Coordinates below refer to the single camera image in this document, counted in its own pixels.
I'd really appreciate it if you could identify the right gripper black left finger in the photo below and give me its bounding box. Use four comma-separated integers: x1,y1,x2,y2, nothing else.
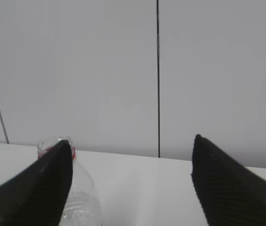
0,140,73,226

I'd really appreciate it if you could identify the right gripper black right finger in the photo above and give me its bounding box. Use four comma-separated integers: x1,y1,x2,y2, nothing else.
191,134,266,226

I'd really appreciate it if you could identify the clear water bottle red label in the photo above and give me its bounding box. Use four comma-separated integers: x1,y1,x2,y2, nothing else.
37,136,103,226

